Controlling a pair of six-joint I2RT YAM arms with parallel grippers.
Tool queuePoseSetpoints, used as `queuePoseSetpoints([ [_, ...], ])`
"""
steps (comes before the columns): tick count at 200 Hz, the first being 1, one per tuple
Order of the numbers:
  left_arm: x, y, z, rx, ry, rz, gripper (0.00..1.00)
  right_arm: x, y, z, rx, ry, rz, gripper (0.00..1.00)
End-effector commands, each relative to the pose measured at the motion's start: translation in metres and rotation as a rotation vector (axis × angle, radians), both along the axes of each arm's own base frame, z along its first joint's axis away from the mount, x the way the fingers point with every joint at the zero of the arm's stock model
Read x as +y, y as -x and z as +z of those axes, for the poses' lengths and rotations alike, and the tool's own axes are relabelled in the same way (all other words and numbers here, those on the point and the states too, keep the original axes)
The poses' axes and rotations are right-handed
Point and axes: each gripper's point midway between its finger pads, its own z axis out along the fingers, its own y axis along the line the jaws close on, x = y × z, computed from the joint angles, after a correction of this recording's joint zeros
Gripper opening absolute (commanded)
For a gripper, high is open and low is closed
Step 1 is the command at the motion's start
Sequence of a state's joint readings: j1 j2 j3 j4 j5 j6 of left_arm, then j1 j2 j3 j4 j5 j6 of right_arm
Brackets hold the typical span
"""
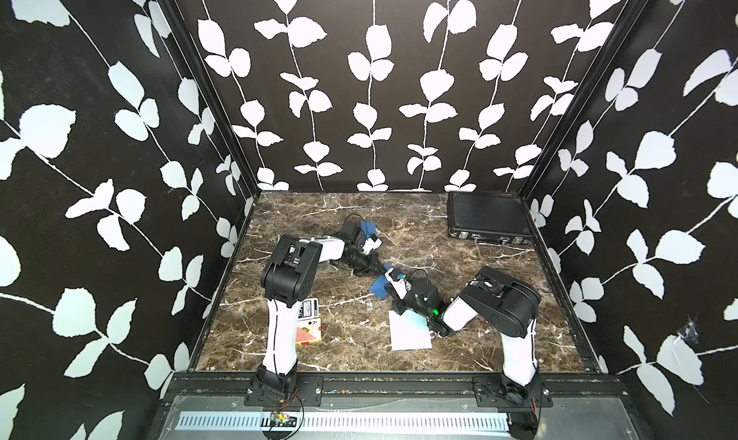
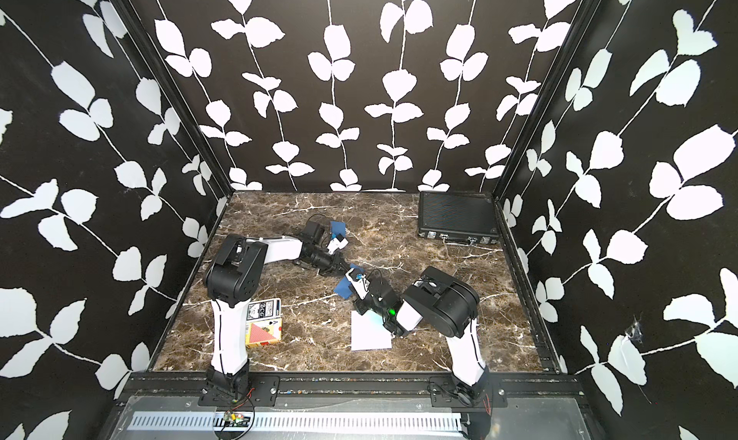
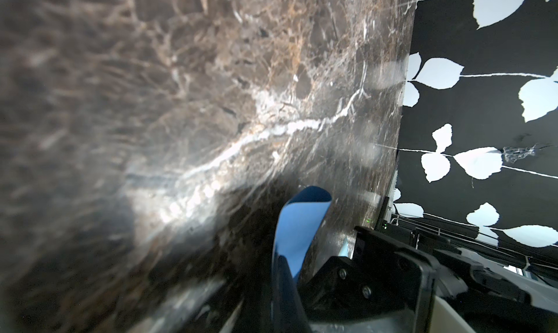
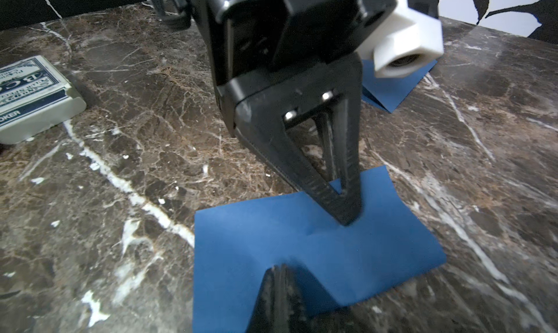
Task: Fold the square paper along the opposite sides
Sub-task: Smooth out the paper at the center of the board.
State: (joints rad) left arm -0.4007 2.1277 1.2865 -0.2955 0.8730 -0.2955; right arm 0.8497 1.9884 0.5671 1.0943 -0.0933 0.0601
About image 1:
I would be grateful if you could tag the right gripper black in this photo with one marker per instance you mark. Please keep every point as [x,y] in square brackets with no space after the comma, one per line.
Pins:
[398,304]

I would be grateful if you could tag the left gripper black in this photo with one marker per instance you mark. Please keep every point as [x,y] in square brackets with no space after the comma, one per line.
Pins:
[367,269]

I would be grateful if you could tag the blue square paper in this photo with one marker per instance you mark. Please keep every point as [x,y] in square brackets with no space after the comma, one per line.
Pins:
[369,229]
[378,289]

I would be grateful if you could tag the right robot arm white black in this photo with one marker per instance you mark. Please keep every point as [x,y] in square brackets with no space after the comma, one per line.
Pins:
[508,305]

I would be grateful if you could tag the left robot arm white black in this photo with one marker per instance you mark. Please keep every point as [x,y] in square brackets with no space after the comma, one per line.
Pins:
[287,281]

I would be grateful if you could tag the white square paper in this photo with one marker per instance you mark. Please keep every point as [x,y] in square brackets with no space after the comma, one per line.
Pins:
[409,332]

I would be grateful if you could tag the blue white poker card box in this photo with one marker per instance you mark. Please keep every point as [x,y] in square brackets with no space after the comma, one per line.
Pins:
[309,309]

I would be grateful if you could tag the yellow red card box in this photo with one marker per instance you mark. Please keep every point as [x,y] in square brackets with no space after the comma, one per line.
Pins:
[309,331]

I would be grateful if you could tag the black case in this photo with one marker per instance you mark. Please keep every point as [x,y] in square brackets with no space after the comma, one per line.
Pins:
[488,217]

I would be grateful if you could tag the small green circuit board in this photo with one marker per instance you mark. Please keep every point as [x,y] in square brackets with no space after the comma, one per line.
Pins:
[282,421]

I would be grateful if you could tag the white perforated strip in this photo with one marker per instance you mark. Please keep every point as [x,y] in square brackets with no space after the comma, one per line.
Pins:
[453,423]

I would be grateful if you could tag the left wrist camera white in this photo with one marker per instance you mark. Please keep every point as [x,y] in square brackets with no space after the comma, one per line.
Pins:
[371,244]

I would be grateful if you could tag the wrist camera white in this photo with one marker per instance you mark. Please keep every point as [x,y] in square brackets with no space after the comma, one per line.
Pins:
[371,244]
[397,284]

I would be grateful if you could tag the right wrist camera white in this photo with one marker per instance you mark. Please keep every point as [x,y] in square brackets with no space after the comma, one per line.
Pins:
[397,284]

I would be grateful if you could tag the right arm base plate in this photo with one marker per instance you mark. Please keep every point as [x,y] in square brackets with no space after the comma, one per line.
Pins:
[502,393]

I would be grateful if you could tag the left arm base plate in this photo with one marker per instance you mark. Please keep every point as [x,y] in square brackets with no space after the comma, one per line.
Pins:
[304,391]

